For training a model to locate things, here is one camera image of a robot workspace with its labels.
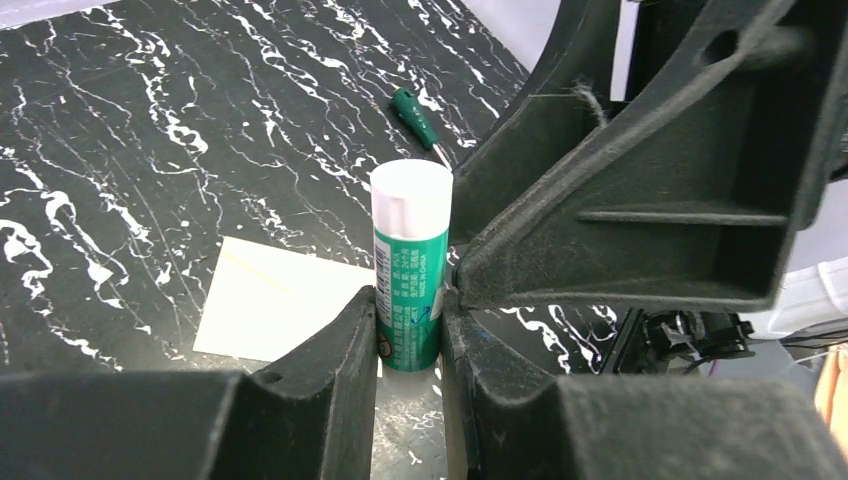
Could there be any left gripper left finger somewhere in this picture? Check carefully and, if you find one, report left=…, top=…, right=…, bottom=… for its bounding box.
left=1, top=287, right=377, bottom=479

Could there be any green handled screwdriver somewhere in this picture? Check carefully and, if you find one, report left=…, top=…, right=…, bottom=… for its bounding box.
left=392, top=88, right=453, bottom=170

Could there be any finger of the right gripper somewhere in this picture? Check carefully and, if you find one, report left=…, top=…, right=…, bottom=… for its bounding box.
left=453, top=1, right=847, bottom=312
left=449, top=1, right=620, bottom=245

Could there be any white envelope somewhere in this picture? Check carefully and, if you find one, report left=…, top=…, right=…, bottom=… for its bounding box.
left=193, top=237, right=375, bottom=362

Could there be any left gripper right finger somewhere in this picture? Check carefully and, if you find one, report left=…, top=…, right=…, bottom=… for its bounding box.
left=442, top=311, right=847, bottom=479

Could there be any white green glue stick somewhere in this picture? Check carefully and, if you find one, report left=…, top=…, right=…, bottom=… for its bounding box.
left=370, top=159, right=453, bottom=373

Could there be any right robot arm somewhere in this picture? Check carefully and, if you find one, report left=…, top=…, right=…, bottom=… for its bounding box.
left=451, top=1, right=847, bottom=373

